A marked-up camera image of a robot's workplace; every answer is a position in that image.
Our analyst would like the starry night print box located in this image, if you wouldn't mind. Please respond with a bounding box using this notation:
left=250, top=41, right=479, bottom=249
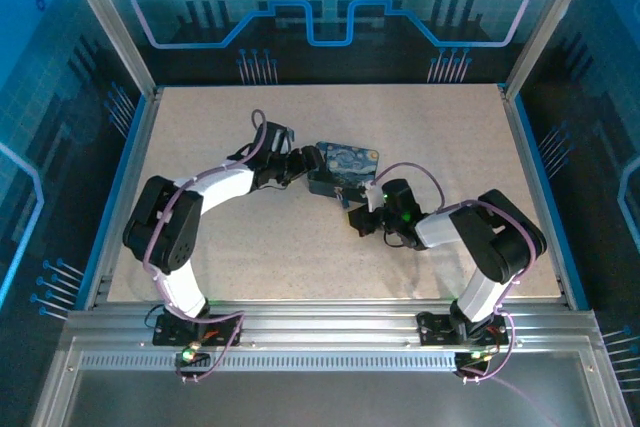
left=305, top=140, right=382, bottom=204

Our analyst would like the right controller board with LED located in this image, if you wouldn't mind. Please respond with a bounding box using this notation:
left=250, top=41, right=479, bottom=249
left=453, top=347, right=497, bottom=369

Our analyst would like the controller board with led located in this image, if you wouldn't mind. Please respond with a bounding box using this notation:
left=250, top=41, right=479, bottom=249
left=174, top=341, right=212, bottom=367
left=453, top=347, right=497, bottom=369

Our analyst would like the left controller board with LED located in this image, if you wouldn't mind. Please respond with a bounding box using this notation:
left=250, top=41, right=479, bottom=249
left=174, top=341, right=212, bottom=367

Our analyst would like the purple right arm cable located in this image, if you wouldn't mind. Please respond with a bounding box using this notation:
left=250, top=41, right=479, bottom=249
left=372, top=161, right=544, bottom=293

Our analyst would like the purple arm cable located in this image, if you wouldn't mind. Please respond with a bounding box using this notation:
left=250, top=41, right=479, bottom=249
left=372, top=161, right=544, bottom=293
left=142, top=108, right=269, bottom=321

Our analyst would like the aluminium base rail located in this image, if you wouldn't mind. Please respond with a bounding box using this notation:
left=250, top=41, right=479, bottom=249
left=67, top=299, right=601, bottom=354

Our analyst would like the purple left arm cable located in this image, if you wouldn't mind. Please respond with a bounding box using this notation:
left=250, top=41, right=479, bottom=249
left=142, top=108, right=269, bottom=321

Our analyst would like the slotted grey cable duct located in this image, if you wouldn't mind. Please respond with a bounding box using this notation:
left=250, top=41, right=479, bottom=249
left=79, top=351, right=479, bottom=373

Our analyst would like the right aluminium side rail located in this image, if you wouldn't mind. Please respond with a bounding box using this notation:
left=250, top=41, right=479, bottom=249
left=497, top=82, right=591, bottom=311

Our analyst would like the aluminium side rail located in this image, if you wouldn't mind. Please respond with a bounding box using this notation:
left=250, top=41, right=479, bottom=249
left=497, top=82, right=591, bottom=311
left=82, top=86, right=164, bottom=311

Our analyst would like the left aluminium side rail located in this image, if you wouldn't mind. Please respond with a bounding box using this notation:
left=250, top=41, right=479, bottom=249
left=82, top=86, right=164, bottom=311

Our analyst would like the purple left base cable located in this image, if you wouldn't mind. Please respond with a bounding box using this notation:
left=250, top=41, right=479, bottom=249
left=173, top=310, right=246, bottom=384

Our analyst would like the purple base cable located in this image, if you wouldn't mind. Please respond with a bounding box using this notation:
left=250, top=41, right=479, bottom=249
left=173, top=310, right=246, bottom=384
left=458, top=311, right=569, bottom=427

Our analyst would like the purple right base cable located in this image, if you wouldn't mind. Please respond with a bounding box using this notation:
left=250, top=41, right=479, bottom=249
left=458, top=311, right=569, bottom=427

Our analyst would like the left aluminium frame post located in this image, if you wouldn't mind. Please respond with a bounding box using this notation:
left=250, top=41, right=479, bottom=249
left=53, top=0, right=162, bottom=98

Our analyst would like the aluminium frame post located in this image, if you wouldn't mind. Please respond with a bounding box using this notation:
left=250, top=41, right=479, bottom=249
left=53, top=0, right=162, bottom=98
left=503, top=0, right=601, bottom=98

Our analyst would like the right aluminium frame post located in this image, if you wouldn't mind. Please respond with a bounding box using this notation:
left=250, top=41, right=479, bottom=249
left=503, top=0, right=601, bottom=98

